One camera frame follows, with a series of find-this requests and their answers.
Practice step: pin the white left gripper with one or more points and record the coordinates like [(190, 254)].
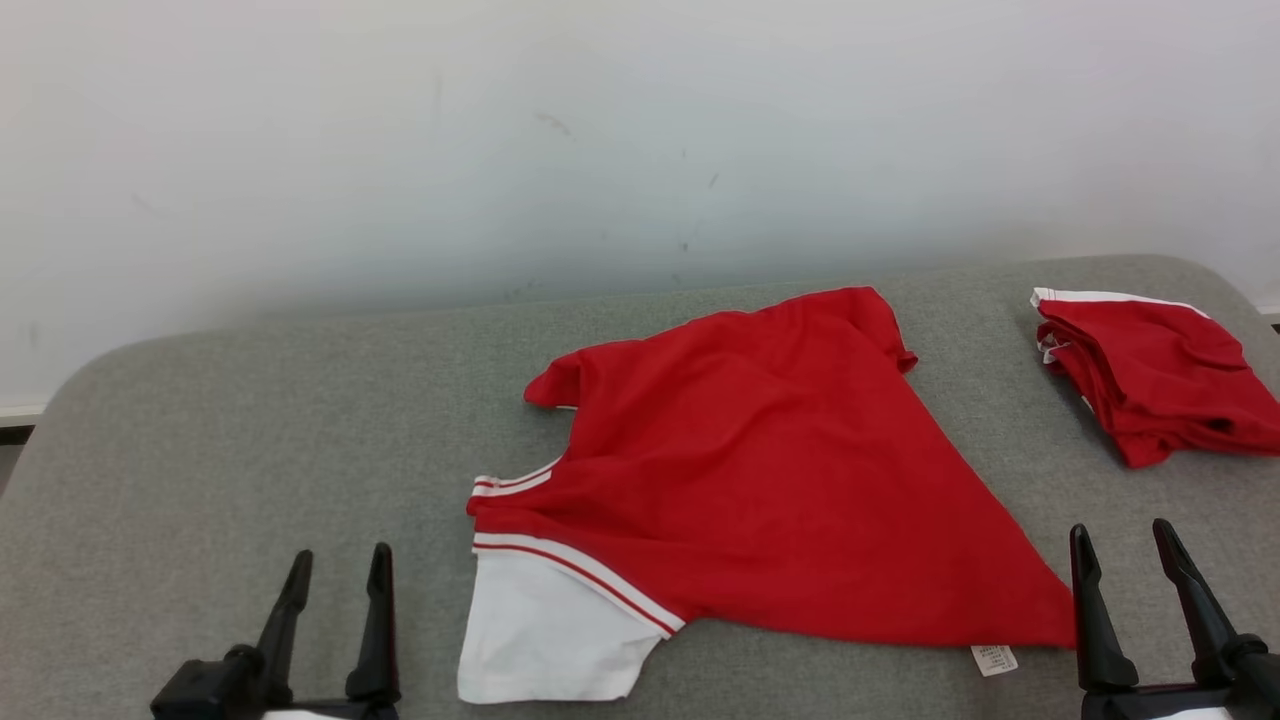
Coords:
[(330, 712)]

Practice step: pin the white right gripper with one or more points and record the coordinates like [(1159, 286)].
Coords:
[(1160, 705)]

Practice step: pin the red jersey with white trim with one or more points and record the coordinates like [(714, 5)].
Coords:
[(1160, 380)]

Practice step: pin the red t-shirt with white sleeves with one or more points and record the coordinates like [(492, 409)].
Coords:
[(780, 480)]

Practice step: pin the grey fabric sofa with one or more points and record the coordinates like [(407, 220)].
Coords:
[(250, 430)]

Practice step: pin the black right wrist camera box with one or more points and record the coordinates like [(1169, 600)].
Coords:
[(1260, 670)]

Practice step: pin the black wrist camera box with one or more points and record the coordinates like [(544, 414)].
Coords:
[(1260, 670), (205, 690)]

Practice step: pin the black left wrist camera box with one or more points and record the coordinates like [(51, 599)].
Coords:
[(205, 690)]

